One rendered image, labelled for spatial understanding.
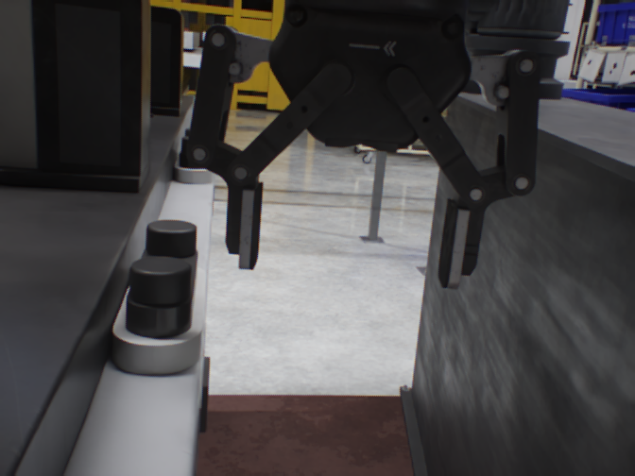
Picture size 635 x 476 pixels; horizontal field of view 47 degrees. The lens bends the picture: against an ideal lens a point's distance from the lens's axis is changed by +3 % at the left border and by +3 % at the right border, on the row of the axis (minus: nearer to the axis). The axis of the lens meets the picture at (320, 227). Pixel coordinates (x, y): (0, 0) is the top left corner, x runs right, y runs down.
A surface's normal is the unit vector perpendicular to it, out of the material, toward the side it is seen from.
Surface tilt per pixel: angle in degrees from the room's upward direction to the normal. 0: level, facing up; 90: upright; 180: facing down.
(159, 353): 90
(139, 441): 0
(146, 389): 0
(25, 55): 90
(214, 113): 90
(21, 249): 0
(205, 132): 90
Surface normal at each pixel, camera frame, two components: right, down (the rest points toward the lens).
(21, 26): 0.13, 0.25
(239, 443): 0.08, -0.97
